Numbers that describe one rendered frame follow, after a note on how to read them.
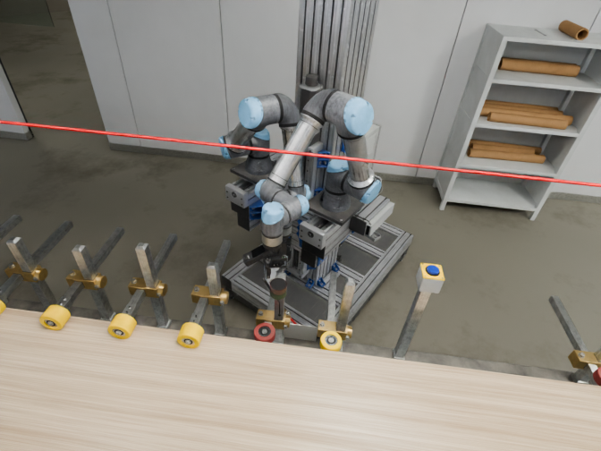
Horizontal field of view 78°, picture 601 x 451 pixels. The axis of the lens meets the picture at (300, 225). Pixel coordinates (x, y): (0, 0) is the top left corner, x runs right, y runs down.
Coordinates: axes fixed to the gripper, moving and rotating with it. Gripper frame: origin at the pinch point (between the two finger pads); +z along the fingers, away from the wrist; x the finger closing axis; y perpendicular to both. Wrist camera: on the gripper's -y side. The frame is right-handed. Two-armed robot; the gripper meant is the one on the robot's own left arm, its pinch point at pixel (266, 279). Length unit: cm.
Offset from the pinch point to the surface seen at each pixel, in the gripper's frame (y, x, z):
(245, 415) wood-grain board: -14.5, -46.7, 9.0
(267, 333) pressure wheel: -2.7, -18.9, 8.7
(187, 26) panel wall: -23, 277, -33
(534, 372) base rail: 105, -46, 29
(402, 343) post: 50, -29, 17
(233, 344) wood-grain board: -15.5, -21.1, 9.0
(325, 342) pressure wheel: 17.2, -27.0, 8.4
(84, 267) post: -67, 14, -5
